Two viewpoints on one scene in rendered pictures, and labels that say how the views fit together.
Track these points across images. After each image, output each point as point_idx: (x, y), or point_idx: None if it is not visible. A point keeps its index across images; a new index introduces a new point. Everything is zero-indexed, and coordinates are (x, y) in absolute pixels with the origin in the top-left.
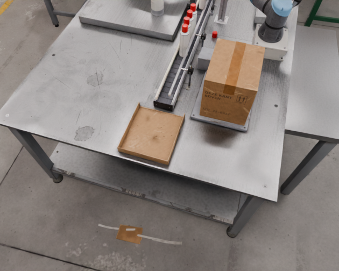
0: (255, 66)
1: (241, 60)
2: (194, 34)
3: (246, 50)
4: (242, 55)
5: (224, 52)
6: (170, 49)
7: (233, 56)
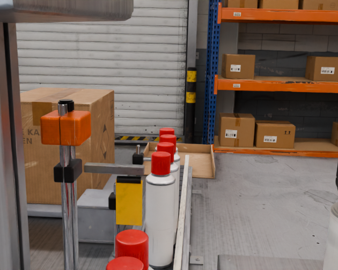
0: (30, 92)
1: (52, 95)
2: (144, 198)
3: (36, 98)
4: (47, 96)
5: (80, 97)
6: (210, 255)
7: (63, 96)
